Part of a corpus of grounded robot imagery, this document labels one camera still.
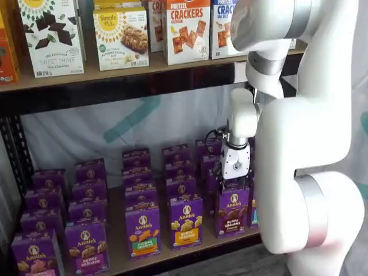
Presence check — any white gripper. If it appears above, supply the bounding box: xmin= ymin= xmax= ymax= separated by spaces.
xmin=214 ymin=143 xmax=254 ymax=193

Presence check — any purple box brown patch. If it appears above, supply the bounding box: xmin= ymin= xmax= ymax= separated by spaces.
xmin=216 ymin=185 xmax=250 ymax=239

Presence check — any purple Annie's snack box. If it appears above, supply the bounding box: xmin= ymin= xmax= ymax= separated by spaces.
xmin=205 ymin=166 xmax=223 ymax=215
xmin=71 ymin=178 xmax=109 ymax=204
xmin=164 ymin=160 xmax=196 ymax=179
xmin=195 ymin=137 xmax=224 ymax=158
xmin=30 ymin=168 xmax=69 ymax=190
xmin=124 ymin=183 xmax=158 ymax=205
xmin=200 ymin=153 xmax=222 ymax=173
xmin=24 ymin=186 xmax=64 ymax=210
xmin=19 ymin=207 xmax=64 ymax=233
xmin=74 ymin=158 xmax=107 ymax=182
xmin=122 ymin=169 xmax=156 ymax=187
xmin=122 ymin=158 xmax=152 ymax=173
xmin=166 ymin=175 xmax=198 ymax=200
xmin=161 ymin=143 xmax=191 ymax=164
xmin=67 ymin=198 xmax=108 ymax=224
xmin=122 ymin=147 xmax=151 ymax=161

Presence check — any purple box teal patch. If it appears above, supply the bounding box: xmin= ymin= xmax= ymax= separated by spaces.
xmin=248 ymin=198 xmax=260 ymax=229

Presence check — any purple box yellow patch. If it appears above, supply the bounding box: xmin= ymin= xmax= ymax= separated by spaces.
xmin=168 ymin=194 xmax=204 ymax=251

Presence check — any purple box green patch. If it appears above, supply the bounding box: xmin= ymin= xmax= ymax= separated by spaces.
xmin=125 ymin=201 xmax=162 ymax=262

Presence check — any wooden shelf board with purple boxes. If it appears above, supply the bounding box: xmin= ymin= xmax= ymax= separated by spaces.
xmin=62 ymin=178 xmax=262 ymax=276

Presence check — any blue sea salt crackers box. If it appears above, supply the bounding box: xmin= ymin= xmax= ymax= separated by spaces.
xmin=209 ymin=0 xmax=240 ymax=60

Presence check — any orange cheddar pretzel crackers box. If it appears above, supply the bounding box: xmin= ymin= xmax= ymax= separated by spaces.
xmin=163 ymin=0 xmax=211 ymax=66

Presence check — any wooden shelf board with crackers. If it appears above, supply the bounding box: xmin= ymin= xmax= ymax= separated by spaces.
xmin=0 ymin=47 xmax=305 ymax=93

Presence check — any purple box pink patch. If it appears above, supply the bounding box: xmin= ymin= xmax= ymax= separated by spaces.
xmin=10 ymin=229 xmax=63 ymax=276
xmin=64 ymin=220 xmax=111 ymax=274

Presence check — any white orange cracker box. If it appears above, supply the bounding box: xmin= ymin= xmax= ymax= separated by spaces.
xmin=147 ymin=0 xmax=165 ymax=53

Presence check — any yellow Simple Mills bar box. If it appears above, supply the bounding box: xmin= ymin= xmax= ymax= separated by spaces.
xmin=93 ymin=0 xmax=143 ymax=11
xmin=92 ymin=7 xmax=150 ymax=72

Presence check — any white Sweet Thins box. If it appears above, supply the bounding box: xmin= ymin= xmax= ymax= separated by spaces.
xmin=17 ymin=0 xmax=86 ymax=78

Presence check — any orange snack box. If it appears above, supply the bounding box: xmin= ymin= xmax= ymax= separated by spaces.
xmin=0 ymin=8 xmax=21 ymax=85

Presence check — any white backdrop sheet teal stripe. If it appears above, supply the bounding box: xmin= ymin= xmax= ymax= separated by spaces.
xmin=20 ymin=0 xmax=368 ymax=276

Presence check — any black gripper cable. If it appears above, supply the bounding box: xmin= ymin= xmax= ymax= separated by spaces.
xmin=205 ymin=129 xmax=229 ymax=144

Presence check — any black metal shelf frame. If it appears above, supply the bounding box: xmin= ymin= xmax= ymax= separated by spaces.
xmin=0 ymin=54 xmax=305 ymax=276

